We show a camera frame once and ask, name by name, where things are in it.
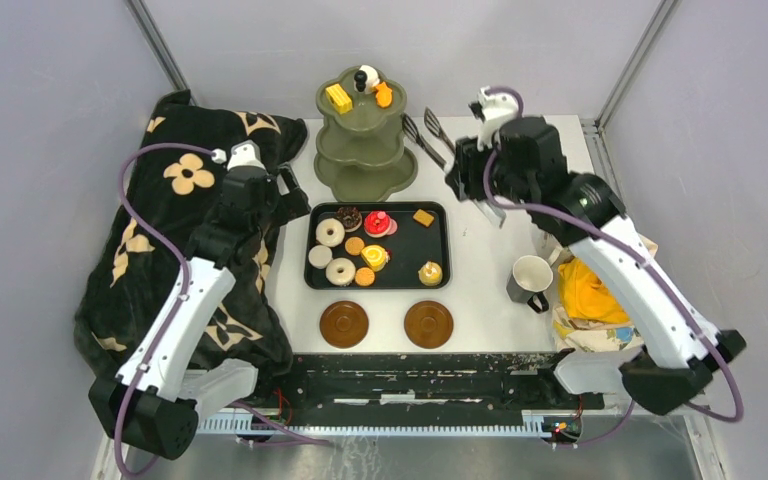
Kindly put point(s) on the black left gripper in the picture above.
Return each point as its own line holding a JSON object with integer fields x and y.
{"x": 295, "y": 204}

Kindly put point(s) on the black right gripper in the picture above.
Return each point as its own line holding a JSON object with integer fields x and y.
{"x": 470, "y": 154}

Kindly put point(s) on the white glazed donut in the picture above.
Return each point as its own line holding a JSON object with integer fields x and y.
{"x": 340, "y": 272}
{"x": 330, "y": 232}

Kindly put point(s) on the yellow layered cake slice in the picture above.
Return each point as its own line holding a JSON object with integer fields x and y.
{"x": 338, "y": 98}

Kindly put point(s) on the orange fish-shaped pastry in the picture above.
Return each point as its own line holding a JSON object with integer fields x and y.
{"x": 383, "y": 95}

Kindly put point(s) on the white cake block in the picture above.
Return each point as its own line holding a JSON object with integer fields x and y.
{"x": 366, "y": 78}

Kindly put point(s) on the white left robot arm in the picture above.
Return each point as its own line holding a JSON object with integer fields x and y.
{"x": 149, "y": 404}

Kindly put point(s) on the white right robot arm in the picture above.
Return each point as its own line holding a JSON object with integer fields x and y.
{"x": 681, "y": 352}

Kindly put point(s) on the chocolate sprinkle donut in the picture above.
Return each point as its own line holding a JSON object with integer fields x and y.
{"x": 350, "y": 218}

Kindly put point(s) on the white round cake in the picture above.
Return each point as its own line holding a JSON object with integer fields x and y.
{"x": 320, "y": 256}

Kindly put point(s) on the round tan biscuit upper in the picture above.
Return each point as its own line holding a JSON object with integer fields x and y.
{"x": 354, "y": 245}

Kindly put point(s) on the round tan biscuit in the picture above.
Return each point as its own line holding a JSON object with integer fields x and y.
{"x": 364, "y": 277}
{"x": 354, "y": 245}

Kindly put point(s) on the green three-tier serving stand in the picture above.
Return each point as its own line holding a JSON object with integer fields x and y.
{"x": 361, "y": 156}

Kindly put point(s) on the red glazed donut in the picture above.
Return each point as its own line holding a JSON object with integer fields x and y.
{"x": 379, "y": 224}

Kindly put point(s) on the black rectangular tray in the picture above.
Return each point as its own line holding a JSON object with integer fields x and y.
{"x": 409, "y": 248}

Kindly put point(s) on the yellow swirl roll cake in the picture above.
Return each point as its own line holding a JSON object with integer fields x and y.
{"x": 376, "y": 257}

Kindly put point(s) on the round tan biscuit lower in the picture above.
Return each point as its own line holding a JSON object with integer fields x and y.
{"x": 364, "y": 277}

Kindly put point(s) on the rectangular tan cracker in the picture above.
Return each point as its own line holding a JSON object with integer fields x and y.
{"x": 424, "y": 218}

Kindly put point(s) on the grey mug white inside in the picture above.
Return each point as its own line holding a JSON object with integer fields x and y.
{"x": 530, "y": 277}

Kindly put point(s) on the black floral plush blanket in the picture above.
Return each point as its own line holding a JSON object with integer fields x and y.
{"x": 173, "y": 190}

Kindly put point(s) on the brown wooden coaster left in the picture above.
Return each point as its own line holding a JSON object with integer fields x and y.
{"x": 344, "y": 324}

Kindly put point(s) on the brown wooden coaster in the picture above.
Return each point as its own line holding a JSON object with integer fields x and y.
{"x": 344, "y": 324}
{"x": 428, "y": 324}

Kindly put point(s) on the yellow cream cupcake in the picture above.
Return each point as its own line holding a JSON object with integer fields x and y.
{"x": 430, "y": 274}

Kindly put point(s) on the patterned white yellow cloth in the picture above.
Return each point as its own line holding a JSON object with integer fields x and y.
{"x": 585, "y": 315}

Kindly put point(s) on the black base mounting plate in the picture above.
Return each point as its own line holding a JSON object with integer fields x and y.
{"x": 520, "y": 380}

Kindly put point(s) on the brown wooden coaster right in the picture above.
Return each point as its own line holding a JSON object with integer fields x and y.
{"x": 428, "y": 324}

